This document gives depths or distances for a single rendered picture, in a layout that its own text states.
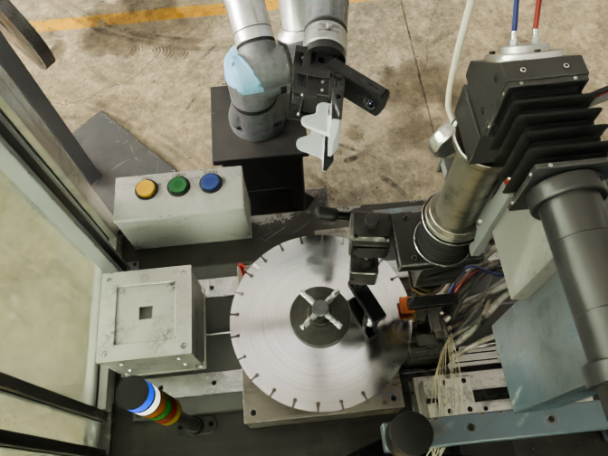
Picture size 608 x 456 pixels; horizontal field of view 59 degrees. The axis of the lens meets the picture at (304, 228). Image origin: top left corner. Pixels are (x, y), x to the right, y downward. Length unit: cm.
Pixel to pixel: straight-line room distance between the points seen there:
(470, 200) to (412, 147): 175
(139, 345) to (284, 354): 28
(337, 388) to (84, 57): 225
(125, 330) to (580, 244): 88
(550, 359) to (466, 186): 19
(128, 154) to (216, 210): 129
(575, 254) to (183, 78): 236
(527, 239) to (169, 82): 223
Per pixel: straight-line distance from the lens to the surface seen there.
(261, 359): 98
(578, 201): 40
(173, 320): 108
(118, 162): 240
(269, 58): 104
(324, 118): 82
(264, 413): 106
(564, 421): 93
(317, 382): 96
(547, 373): 61
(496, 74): 45
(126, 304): 112
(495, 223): 62
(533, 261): 55
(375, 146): 232
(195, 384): 118
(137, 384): 79
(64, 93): 276
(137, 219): 119
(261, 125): 138
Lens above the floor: 190
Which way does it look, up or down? 64 degrees down
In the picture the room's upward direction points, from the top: 4 degrees counter-clockwise
